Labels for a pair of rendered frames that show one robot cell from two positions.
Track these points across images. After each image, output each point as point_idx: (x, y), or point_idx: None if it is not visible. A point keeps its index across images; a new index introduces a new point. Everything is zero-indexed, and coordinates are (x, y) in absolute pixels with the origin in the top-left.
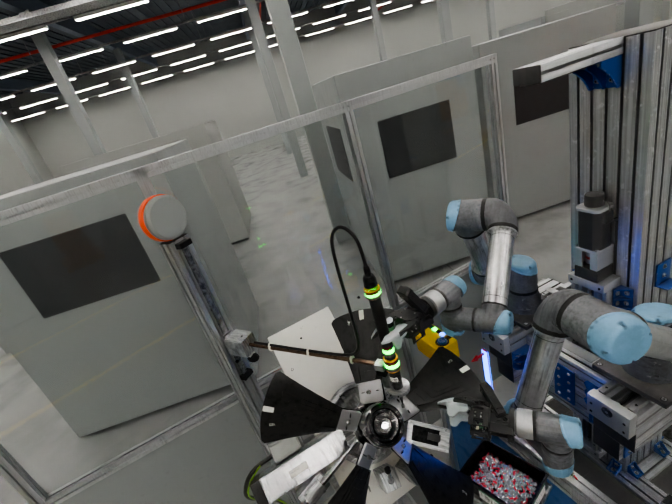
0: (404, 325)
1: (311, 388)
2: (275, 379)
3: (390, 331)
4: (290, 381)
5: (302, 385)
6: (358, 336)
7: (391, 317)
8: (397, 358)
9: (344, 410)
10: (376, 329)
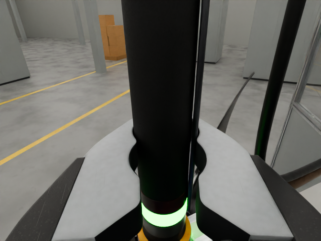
0: (77, 215)
1: (320, 212)
2: (248, 77)
3: (134, 141)
4: (239, 91)
5: (230, 105)
6: (262, 134)
7: (267, 235)
8: (138, 240)
9: (195, 177)
10: (207, 125)
